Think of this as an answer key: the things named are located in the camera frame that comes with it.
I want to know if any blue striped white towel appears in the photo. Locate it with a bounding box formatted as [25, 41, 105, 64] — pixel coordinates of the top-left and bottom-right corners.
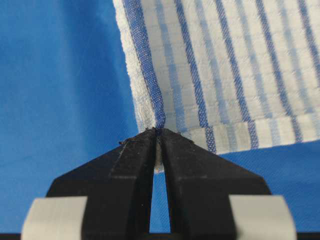
[111, 0, 320, 173]

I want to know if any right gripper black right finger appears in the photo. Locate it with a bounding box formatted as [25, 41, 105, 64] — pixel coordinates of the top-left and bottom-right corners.
[158, 128, 271, 240]

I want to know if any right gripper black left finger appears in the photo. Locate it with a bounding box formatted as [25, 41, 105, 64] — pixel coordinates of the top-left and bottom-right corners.
[46, 128, 157, 240]

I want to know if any blue table cloth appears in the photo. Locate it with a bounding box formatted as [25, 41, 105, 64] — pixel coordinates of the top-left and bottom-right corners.
[0, 0, 320, 233]

